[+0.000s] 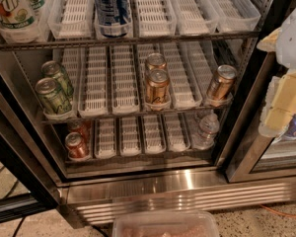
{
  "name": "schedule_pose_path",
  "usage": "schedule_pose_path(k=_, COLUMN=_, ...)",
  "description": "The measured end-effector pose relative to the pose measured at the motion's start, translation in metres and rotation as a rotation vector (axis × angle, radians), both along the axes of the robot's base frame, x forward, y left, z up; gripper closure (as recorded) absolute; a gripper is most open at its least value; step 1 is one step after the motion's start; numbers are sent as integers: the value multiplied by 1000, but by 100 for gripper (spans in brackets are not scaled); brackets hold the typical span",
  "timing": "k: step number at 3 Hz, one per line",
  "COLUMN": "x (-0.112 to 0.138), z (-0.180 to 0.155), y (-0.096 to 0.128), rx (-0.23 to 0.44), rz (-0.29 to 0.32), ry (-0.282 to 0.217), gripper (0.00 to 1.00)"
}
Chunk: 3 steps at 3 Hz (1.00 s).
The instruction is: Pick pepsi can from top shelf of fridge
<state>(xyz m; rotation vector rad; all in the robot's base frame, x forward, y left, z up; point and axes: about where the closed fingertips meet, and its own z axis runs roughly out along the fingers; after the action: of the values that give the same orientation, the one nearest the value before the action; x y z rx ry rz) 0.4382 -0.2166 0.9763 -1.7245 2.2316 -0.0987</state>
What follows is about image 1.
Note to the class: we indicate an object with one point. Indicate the steel fridge cabinet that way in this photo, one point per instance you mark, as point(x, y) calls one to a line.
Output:
point(143, 163)

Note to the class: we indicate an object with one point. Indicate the black sliding fridge door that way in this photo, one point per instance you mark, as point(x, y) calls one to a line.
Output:
point(17, 157)

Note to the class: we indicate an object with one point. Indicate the gold can right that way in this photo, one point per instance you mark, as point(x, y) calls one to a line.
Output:
point(221, 83)

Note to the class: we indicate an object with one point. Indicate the gold can front middle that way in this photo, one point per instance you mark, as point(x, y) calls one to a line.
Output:
point(157, 86)

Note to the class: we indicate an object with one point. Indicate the clear plastic food container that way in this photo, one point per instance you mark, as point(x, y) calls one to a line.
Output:
point(166, 224)

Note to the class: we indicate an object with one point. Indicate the gold can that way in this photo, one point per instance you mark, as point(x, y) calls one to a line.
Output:
point(157, 86)
point(221, 83)
point(155, 61)

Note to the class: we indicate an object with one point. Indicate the red can rear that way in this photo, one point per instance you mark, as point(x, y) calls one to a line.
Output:
point(81, 127)

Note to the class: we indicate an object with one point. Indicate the red can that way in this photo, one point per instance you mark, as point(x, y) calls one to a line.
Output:
point(76, 146)
point(81, 127)

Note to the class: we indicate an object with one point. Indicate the green can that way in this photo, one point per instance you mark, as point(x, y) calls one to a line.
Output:
point(56, 70)
point(52, 97)

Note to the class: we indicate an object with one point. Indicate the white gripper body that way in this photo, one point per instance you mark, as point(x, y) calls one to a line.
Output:
point(292, 44)

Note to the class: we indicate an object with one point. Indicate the blue pepsi can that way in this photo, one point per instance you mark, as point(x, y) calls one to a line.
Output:
point(113, 17)

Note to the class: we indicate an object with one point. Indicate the gold can rear middle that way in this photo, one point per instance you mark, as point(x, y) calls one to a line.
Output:
point(155, 61)

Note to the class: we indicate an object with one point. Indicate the top wire shelf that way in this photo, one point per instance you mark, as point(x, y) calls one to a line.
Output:
point(75, 43)

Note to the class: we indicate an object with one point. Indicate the green can rear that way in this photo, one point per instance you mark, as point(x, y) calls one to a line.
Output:
point(56, 70)

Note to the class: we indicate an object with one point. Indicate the clear water bottle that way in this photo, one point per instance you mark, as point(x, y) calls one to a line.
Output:
point(208, 126)

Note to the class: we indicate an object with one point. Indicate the middle wire shelf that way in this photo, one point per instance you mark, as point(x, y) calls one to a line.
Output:
point(45, 120)

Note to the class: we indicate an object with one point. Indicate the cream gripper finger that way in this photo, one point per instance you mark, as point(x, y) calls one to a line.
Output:
point(268, 43)
point(280, 105)

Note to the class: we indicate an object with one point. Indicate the red can front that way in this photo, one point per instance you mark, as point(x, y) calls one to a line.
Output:
point(76, 146)

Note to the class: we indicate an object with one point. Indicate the white 7up can front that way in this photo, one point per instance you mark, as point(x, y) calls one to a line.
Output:
point(16, 14)

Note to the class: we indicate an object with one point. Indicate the wire shelf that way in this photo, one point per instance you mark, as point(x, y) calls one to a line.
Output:
point(45, 120)
point(75, 43)

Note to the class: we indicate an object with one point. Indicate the green can front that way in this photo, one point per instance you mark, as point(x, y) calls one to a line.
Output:
point(52, 97)

